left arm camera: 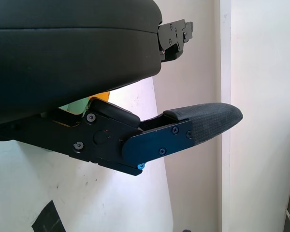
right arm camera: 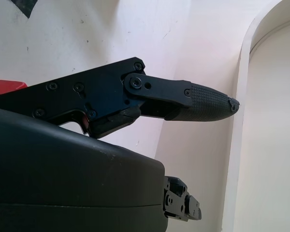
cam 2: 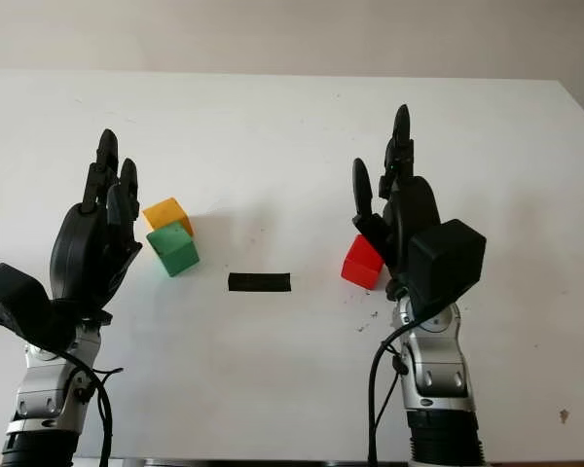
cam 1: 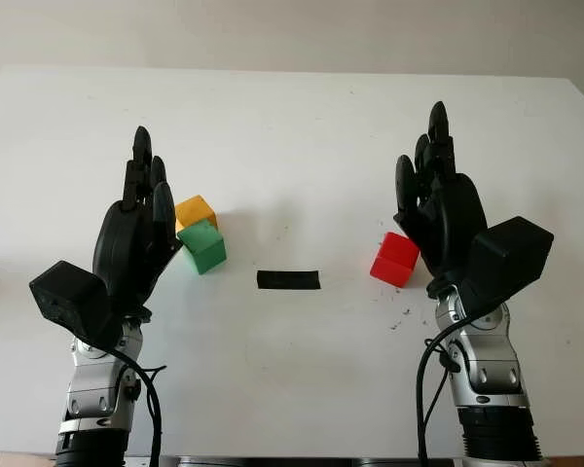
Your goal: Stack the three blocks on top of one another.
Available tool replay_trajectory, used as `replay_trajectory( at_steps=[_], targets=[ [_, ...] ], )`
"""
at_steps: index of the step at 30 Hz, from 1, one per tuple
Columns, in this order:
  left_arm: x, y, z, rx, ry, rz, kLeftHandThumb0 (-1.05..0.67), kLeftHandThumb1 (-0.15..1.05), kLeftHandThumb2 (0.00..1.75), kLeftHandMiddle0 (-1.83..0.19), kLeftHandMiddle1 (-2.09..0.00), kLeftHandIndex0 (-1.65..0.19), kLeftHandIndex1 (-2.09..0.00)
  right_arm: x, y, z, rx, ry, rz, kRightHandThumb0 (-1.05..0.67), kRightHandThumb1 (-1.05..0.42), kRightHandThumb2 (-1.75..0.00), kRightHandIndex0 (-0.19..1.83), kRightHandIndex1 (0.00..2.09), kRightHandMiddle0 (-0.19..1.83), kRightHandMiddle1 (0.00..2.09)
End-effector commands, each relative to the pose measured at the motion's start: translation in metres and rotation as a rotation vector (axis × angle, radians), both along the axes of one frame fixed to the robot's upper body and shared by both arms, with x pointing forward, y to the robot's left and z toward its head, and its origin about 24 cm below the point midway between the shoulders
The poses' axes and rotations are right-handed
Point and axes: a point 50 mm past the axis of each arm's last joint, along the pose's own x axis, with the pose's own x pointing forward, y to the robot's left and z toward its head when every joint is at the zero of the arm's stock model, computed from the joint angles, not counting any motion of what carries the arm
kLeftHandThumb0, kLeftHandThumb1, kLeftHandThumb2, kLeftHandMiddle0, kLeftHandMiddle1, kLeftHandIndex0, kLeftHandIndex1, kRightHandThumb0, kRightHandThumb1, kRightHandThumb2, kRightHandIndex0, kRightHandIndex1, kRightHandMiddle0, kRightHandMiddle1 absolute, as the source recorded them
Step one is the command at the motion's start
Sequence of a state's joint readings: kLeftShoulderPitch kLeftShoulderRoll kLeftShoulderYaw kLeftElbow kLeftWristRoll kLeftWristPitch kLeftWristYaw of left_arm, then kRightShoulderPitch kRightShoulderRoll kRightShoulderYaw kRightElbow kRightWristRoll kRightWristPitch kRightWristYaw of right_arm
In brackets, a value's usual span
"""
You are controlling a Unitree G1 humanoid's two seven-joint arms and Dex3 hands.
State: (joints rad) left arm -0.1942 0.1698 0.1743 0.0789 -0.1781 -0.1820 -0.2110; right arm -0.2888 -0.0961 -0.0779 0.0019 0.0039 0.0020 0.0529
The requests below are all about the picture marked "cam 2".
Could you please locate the black tape strip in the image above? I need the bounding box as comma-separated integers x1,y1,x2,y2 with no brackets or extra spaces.
227,271,292,294

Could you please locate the green wooden block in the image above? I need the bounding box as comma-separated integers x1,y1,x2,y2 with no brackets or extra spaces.
145,222,201,278

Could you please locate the yellow wooden block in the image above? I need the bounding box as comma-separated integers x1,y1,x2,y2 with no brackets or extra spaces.
141,197,195,237

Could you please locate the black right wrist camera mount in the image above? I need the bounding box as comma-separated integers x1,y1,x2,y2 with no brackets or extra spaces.
407,218,487,318

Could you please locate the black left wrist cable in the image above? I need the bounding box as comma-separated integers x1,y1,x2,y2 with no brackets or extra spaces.
53,348,126,467

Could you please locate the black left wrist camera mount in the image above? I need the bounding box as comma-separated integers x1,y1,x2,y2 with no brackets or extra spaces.
0,262,77,352

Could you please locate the red wooden block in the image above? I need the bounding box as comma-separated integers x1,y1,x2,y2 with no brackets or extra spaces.
341,233,385,291

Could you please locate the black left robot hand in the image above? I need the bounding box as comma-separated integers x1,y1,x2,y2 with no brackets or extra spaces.
48,128,144,322

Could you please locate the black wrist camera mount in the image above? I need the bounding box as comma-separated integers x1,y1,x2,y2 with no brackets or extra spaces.
0,262,77,352
407,218,487,318

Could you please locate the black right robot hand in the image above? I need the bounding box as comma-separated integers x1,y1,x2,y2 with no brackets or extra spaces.
352,104,442,298

